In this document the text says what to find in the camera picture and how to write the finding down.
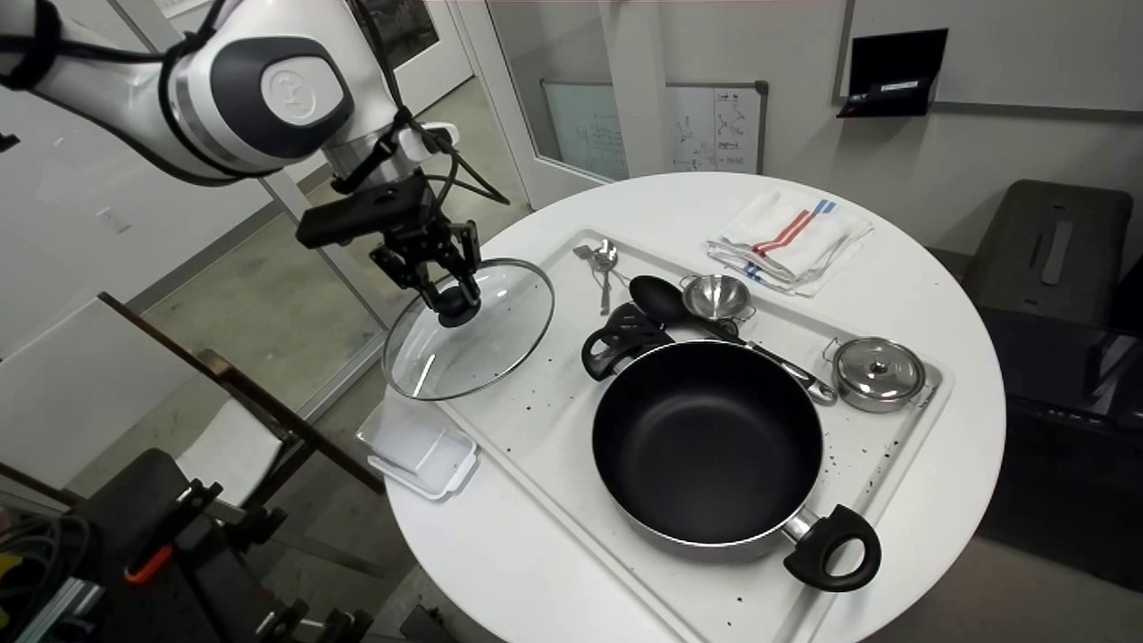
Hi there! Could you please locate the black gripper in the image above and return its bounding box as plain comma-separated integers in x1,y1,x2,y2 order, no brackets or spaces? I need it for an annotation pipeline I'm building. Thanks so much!
368,211,488,328

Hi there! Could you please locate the glass lid with black knob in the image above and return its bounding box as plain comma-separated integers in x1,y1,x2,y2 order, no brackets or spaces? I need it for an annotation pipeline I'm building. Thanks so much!
380,255,560,404

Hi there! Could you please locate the white plastic tray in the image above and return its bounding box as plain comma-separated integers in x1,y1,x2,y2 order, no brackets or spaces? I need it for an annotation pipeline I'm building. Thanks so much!
412,224,951,643

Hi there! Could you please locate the silver spoon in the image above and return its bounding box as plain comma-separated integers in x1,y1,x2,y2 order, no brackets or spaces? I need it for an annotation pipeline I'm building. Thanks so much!
572,235,625,319

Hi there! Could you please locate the clear plastic container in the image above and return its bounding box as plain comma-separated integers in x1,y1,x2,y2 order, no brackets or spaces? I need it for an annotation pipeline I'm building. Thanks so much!
355,392,483,507

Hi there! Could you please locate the black serving spoon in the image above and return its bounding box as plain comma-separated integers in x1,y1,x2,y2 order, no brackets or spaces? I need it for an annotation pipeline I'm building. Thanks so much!
625,275,839,407

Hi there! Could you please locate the dark tripod stand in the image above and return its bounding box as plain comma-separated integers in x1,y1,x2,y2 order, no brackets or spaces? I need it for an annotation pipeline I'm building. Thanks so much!
98,291,391,566

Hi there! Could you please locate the dark framed poster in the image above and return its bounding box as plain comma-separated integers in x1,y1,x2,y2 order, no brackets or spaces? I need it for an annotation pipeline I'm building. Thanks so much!
351,0,444,80

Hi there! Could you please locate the steel measuring cup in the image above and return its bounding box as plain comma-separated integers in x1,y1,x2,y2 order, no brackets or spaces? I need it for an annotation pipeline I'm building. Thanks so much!
678,272,756,328

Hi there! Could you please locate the white door with glass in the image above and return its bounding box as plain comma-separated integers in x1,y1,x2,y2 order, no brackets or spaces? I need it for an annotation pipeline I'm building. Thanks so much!
447,0,673,214

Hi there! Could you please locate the small leaning whiteboard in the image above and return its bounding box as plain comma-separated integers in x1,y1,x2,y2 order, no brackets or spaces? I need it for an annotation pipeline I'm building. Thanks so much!
538,80,772,182

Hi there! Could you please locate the white striped cloth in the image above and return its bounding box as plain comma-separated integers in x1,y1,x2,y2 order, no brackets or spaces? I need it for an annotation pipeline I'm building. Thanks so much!
703,193,875,300

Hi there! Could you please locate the dark grey bin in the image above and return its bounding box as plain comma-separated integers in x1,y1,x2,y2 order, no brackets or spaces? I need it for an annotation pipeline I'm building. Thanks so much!
966,180,1137,331

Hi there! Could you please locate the black case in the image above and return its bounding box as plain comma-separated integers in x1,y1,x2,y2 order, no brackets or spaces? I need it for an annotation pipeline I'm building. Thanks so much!
986,261,1143,593

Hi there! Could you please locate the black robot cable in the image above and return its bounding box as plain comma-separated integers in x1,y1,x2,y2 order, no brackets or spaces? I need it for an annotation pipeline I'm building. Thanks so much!
332,105,513,214

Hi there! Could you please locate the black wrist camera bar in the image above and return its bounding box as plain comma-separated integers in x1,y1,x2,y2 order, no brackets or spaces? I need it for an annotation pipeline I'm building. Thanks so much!
293,175,441,249

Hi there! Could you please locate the black pot with two handles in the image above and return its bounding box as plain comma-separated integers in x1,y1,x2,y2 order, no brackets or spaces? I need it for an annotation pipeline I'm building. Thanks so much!
580,300,885,597

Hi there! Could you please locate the orange handle clamp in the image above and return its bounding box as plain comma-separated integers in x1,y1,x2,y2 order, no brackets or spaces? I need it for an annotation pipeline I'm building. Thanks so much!
121,543,180,588

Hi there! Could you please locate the black wall marker holder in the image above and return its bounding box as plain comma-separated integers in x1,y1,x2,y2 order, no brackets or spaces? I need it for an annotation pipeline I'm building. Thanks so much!
837,24,955,122

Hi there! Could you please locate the large wall whiteboard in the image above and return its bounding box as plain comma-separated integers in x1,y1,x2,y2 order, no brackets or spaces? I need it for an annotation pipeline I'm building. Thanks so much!
833,0,1143,117

